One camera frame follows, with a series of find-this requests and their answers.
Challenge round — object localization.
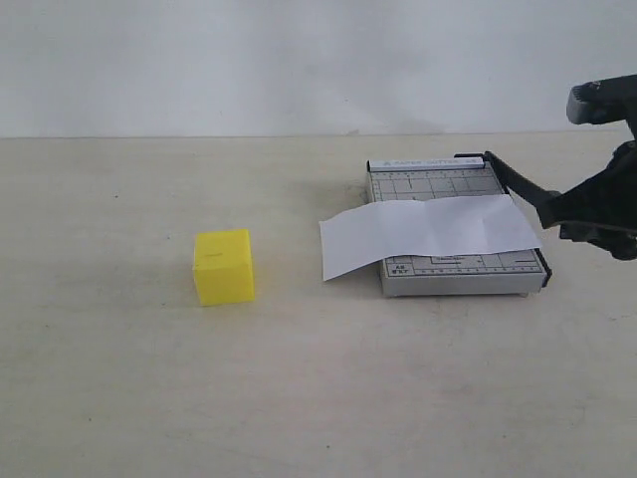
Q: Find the black cutter blade arm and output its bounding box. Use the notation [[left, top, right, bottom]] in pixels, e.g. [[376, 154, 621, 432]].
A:
[[483, 151, 560, 207]]

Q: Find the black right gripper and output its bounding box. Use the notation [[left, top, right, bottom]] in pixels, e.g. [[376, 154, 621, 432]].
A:
[[536, 75, 636, 260]]

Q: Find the grey paper cutter base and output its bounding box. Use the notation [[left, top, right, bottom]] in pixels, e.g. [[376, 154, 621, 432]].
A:
[[366, 153, 552, 297]]

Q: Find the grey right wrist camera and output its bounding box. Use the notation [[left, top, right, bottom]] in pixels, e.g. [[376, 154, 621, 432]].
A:
[[566, 81, 627, 124]]

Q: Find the yellow cube block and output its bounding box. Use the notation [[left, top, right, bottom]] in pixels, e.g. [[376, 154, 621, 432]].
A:
[[192, 229, 255, 307]]

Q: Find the white paper sheet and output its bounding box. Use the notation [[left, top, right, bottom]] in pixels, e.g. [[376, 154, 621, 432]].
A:
[[319, 194, 541, 281]]

